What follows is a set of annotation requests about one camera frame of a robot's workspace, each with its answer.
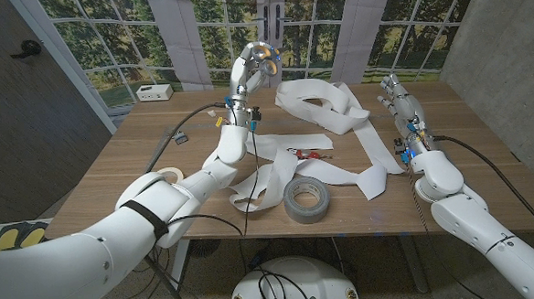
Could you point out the long white receipt paper strip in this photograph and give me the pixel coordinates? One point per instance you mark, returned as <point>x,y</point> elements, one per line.
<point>277,167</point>

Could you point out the beige masking tape roll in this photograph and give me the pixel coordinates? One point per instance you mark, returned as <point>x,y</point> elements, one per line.
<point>175,172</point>

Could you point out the grey table leg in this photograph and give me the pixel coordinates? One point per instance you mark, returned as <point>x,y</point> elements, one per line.
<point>415,265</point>

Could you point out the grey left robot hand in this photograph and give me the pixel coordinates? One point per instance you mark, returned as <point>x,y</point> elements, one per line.
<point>240,82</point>

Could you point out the black round floor object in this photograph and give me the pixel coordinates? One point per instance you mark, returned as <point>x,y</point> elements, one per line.
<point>203,246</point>

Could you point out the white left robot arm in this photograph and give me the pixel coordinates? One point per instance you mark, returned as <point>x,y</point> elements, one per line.
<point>116,240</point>

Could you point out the grey duct tape roll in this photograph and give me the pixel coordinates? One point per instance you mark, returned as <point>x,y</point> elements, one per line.
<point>298,212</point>

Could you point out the printed window forest backdrop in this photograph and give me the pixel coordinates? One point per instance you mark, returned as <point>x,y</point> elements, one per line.
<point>311,28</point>

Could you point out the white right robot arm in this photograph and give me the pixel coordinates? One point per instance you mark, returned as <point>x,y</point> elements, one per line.
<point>482,230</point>

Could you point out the white table leg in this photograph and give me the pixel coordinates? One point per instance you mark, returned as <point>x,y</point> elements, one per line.
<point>180,259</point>

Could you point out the white power box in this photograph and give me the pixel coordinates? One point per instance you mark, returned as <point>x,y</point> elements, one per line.
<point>154,93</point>

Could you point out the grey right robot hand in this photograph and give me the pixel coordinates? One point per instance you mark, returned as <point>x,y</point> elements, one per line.
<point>407,110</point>

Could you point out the yellow black foot pedal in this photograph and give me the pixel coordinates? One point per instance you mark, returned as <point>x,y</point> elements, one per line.
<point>6,238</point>
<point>33,236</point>

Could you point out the white robot torso base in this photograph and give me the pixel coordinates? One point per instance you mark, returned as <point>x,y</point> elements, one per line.
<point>324,284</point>

